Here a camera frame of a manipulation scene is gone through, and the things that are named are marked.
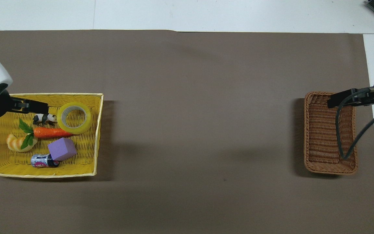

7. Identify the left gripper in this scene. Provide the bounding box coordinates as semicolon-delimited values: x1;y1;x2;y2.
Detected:
0;91;24;119

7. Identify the brown wicker basket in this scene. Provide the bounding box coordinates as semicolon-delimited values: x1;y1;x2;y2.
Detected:
304;91;358;175

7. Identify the toy carrot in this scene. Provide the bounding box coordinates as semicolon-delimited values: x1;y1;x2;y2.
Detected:
19;118;74;146

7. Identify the purple foam block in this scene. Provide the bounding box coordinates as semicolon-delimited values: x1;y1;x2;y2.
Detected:
47;137;78;162

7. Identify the yellow tape roll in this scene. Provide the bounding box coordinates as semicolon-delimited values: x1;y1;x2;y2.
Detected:
56;102;94;135

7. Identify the toy croissant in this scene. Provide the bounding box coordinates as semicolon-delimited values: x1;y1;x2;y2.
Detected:
6;133;39;153

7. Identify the panda toy figure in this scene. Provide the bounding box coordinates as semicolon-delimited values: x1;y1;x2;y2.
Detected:
32;113;58;126

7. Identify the yellow woven basket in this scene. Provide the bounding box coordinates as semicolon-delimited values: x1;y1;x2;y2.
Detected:
0;93;104;178

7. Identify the small printed can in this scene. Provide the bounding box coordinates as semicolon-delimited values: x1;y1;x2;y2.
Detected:
31;154;60;168

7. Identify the black cable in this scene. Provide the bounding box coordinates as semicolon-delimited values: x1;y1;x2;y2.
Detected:
335;90;374;161

